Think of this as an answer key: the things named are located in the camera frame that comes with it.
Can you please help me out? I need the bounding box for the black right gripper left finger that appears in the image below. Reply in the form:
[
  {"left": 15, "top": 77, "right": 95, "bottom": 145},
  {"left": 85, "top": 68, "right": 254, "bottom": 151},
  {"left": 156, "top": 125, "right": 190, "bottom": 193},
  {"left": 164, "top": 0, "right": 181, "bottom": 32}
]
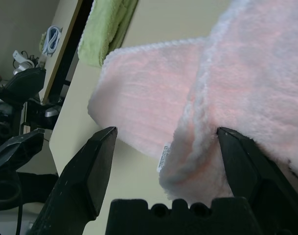
[{"left": 28, "top": 126, "right": 118, "bottom": 235}]

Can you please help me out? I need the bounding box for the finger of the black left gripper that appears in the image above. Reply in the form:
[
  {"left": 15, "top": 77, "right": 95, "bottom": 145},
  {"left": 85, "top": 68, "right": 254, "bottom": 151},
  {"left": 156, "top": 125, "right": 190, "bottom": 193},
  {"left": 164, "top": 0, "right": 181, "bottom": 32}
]
[
  {"left": 0, "top": 68, "right": 46, "bottom": 103},
  {"left": 0, "top": 128, "right": 46, "bottom": 172}
]

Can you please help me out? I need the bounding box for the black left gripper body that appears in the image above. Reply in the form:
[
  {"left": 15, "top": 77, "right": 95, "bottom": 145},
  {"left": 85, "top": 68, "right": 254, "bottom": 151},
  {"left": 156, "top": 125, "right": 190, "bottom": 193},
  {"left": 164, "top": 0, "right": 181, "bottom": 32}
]
[{"left": 0, "top": 102, "right": 27, "bottom": 153}]

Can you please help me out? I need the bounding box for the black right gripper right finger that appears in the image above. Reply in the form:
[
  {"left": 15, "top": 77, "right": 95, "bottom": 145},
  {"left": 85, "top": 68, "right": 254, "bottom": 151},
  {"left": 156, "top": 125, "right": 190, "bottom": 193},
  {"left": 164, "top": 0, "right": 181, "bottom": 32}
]
[{"left": 216, "top": 126, "right": 298, "bottom": 235}]

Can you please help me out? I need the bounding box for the pink towel with white trim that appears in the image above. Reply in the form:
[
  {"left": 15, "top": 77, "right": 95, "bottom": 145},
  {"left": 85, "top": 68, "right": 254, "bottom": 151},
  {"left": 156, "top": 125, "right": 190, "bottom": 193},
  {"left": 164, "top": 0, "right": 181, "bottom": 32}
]
[{"left": 87, "top": 0, "right": 298, "bottom": 206}]

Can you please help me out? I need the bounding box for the green folded towel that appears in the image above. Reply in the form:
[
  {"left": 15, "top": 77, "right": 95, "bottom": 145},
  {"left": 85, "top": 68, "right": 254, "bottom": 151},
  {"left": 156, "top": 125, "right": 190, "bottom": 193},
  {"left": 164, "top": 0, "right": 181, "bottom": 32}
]
[{"left": 77, "top": 0, "right": 139, "bottom": 67}]

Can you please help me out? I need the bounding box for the white plastic device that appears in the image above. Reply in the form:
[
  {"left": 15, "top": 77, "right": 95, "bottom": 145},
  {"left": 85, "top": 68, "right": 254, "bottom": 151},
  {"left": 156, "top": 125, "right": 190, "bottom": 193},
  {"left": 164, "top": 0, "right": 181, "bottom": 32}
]
[{"left": 13, "top": 50, "right": 37, "bottom": 75}]

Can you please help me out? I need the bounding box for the small printed care label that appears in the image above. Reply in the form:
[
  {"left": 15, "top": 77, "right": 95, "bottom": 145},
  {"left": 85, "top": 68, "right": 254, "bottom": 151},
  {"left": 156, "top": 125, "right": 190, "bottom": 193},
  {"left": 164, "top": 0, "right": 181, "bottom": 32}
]
[{"left": 156, "top": 141, "right": 170, "bottom": 172}]

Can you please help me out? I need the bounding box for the blue white coiled cable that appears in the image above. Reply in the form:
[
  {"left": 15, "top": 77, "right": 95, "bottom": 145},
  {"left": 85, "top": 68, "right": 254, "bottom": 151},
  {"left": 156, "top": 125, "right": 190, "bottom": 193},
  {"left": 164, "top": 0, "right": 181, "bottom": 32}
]
[{"left": 42, "top": 25, "right": 63, "bottom": 58}]

